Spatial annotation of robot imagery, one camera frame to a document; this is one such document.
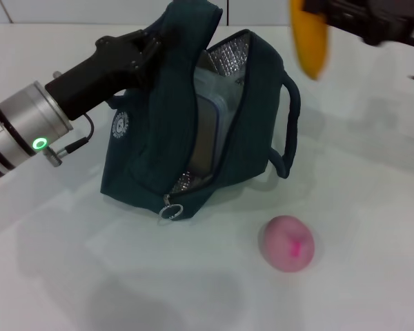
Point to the yellow banana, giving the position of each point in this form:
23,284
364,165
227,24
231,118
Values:
310,45

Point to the dark teal zipper bag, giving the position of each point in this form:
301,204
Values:
134,165

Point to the clear blue-rimmed food container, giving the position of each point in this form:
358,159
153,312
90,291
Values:
207,138

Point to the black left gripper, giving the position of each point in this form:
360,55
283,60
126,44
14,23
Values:
107,69

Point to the pink peach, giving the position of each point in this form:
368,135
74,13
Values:
286,245

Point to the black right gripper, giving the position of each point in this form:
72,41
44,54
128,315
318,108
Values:
396,20

